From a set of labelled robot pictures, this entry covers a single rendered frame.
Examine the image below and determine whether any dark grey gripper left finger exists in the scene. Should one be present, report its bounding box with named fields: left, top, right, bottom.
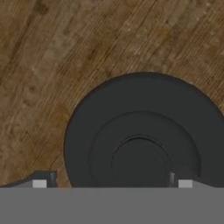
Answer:
left=0, top=170, right=58, bottom=189

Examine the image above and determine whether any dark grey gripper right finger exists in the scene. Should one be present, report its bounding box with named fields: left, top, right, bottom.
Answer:
left=168, top=171, right=224, bottom=189

